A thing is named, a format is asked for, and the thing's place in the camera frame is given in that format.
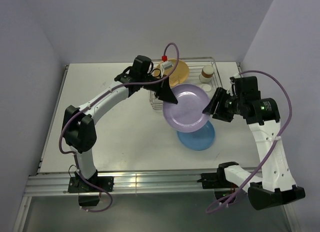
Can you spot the white ceramic bowl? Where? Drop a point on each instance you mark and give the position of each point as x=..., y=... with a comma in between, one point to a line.
x=206, y=87

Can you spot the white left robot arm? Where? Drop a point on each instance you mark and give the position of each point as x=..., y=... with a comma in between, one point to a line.
x=78, y=134

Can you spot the aluminium table edge rail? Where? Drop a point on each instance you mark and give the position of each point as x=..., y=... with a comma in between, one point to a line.
x=130, y=182

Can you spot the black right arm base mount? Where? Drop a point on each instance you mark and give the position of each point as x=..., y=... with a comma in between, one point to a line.
x=214, y=180

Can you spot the metal wire dish rack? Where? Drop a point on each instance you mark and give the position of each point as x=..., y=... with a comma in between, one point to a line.
x=195, y=65

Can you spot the white cup with wood patches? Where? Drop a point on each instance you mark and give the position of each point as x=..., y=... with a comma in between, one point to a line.
x=206, y=74

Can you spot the purple plastic plate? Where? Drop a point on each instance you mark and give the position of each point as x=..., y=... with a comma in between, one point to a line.
x=187, y=115

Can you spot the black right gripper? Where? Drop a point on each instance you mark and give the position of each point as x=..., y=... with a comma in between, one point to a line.
x=220, y=95

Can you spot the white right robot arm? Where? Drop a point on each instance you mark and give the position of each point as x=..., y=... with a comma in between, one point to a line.
x=271, y=183

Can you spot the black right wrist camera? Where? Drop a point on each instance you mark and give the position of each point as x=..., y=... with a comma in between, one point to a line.
x=245, y=88

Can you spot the blue plastic plate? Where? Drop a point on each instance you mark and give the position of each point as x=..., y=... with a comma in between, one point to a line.
x=199, y=140

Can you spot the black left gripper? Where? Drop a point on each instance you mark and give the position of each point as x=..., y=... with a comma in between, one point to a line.
x=164, y=92

